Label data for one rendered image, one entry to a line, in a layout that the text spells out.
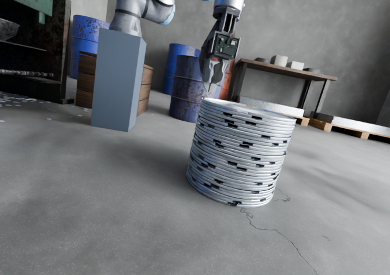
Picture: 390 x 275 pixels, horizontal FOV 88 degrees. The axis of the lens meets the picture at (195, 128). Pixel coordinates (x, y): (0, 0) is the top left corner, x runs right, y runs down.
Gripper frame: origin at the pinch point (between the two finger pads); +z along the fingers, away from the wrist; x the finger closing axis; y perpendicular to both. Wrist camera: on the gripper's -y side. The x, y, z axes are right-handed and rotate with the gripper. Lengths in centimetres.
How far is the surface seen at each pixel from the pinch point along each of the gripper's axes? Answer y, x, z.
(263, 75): -324, 203, -43
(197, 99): -90, 20, 11
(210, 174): 10.7, 2.8, 22.7
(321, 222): 20.1, 34.4, 29.4
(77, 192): 12.5, -29.4, 29.5
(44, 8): -80, -77, -23
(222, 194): 13.4, 6.4, 26.9
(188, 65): -94, 9, -12
